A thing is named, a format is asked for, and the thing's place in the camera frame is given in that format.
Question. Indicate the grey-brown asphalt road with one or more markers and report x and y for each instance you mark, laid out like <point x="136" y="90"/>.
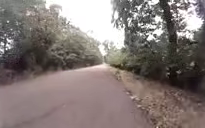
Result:
<point x="73" y="100"/>

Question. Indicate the row of trees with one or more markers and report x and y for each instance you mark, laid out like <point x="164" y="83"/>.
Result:
<point x="150" y="50"/>
<point x="33" y="43"/>

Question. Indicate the dark tree trunk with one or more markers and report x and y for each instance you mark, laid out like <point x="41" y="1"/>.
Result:
<point x="171" y="36"/>

